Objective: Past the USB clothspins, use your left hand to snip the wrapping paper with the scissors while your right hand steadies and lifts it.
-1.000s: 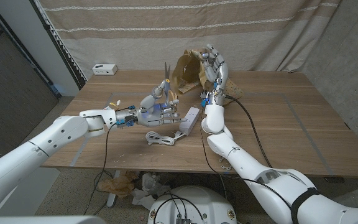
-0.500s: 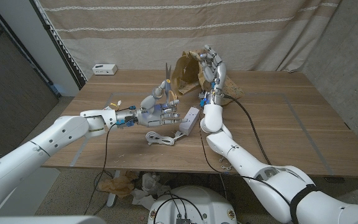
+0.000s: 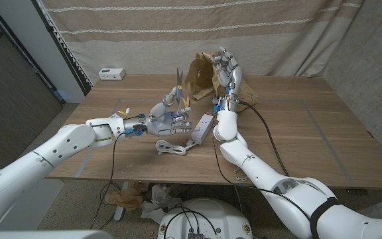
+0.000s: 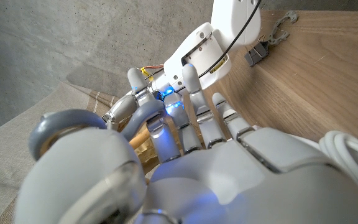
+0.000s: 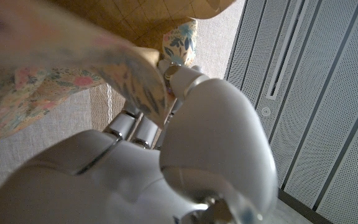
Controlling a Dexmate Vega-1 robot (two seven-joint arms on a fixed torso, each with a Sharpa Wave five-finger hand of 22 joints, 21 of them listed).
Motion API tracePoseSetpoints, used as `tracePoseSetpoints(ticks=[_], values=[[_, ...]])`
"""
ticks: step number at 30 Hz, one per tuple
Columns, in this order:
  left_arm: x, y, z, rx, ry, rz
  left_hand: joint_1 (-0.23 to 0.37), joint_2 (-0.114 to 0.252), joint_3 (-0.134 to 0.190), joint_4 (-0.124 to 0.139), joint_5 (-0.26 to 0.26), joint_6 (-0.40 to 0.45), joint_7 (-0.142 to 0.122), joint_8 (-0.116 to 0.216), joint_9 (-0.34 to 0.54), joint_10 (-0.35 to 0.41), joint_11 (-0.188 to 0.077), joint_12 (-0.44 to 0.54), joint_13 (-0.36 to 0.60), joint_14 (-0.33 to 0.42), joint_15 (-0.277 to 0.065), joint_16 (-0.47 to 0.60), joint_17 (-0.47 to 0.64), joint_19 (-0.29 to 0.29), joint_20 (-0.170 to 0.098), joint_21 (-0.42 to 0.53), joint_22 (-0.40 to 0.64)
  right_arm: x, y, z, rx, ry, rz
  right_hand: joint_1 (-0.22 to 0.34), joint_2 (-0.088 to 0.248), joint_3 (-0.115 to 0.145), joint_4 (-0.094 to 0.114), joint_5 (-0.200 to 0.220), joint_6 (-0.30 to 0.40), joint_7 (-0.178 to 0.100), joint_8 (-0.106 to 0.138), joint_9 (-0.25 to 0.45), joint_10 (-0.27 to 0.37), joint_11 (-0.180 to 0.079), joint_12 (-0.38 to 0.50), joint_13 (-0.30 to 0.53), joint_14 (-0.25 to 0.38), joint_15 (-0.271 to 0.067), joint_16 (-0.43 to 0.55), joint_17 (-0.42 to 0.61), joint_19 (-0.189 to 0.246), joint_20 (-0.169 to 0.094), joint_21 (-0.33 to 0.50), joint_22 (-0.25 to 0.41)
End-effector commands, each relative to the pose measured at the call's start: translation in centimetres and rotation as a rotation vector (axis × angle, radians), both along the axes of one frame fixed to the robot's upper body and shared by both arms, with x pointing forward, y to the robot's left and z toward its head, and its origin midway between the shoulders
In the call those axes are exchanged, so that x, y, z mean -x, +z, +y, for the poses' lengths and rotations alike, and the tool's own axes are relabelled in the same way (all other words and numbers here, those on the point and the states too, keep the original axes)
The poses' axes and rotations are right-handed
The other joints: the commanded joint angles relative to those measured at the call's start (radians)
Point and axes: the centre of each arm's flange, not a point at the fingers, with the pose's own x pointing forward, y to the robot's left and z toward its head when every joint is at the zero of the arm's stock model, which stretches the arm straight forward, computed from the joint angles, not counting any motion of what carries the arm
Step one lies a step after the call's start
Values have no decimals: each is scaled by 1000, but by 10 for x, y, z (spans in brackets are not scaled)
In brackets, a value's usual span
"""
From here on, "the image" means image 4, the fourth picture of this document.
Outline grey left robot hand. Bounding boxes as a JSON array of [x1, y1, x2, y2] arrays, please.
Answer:
[[16, 63, 358, 224]]

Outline grey yellow scissors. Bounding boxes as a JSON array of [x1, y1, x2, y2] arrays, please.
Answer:
[[28, 99, 167, 162]]

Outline beige striped curtain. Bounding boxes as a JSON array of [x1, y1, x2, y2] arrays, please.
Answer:
[[0, 81, 121, 224]]

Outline white coiled power cord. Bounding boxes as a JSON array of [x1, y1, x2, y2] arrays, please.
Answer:
[[290, 130, 358, 200]]

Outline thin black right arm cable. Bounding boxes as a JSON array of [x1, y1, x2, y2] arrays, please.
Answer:
[[197, 0, 262, 78]]

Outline metal ring bracket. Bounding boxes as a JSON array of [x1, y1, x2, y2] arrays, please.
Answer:
[[267, 10, 298, 47]]

